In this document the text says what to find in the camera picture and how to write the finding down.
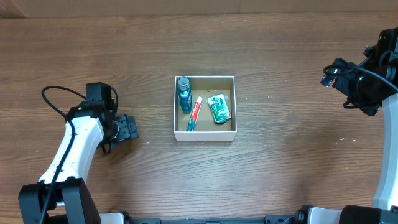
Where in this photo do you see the teal mouthwash bottle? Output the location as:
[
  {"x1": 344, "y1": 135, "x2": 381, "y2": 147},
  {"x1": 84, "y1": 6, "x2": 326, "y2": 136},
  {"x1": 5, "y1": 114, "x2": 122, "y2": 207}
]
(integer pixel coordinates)
[{"x1": 177, "y1": 76, "x2": 192, "y2": 114}]

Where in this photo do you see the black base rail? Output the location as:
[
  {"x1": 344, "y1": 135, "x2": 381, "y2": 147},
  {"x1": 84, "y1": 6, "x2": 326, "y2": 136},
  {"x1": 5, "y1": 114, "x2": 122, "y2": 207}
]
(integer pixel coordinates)
[{"x1": 126, "y1": 215, "x2": 294, "y2": 224}]

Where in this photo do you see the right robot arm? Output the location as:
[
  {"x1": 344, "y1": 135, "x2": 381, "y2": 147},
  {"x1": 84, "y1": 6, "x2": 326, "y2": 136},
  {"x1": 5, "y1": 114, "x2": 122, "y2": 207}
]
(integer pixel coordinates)
[{"x1": 264, "y1": 28, "x2": 397, "y2": 224}]

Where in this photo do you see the open white cardboard box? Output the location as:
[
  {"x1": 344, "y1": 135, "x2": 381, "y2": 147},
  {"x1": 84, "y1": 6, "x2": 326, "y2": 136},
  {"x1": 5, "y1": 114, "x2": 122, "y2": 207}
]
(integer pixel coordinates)
[{"x1": 173, "y1": 76, "x2": 238, "y2": 142}]

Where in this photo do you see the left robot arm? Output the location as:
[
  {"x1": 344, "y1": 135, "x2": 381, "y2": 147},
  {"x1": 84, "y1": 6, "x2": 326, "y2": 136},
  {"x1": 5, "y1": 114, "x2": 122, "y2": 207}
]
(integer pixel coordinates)
[{"x1": 18, "y1": 82, "x2": 139, "y2": 223}]

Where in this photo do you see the teal toothpaste tube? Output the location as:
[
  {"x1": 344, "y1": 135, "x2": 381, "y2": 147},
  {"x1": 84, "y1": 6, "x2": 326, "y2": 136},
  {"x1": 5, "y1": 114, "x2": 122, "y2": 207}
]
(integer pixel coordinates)
[{"x1": 187, "y1": 96, "x2": 203, "y2": 131}]

